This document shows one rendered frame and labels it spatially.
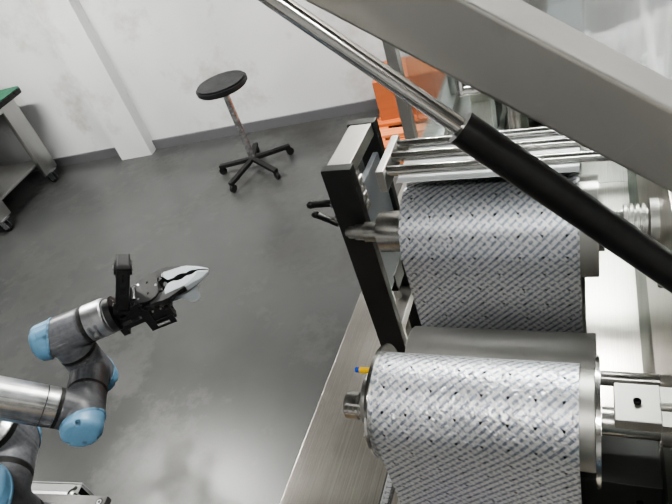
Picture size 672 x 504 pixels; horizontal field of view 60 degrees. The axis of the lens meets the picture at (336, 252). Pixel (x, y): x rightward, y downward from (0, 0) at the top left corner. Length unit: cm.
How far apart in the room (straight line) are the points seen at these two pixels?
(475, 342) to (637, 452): 25
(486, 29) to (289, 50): 422
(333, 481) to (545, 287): 57
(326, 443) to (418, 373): 52
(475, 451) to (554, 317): 25
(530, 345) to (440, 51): 64
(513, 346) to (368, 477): 44
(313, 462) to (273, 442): 124
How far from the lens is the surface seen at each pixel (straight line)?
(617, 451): 91
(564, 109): 26
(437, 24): 25
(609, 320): 133
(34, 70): 547
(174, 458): 262
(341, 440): 122
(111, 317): 121
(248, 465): 243
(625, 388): 73
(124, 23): 486
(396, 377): 74
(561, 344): 85
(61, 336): 124
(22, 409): 120
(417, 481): 82
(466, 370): 73
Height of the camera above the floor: 187
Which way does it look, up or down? 36 degrees down
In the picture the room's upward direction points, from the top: 20 degrees counter-clockwise
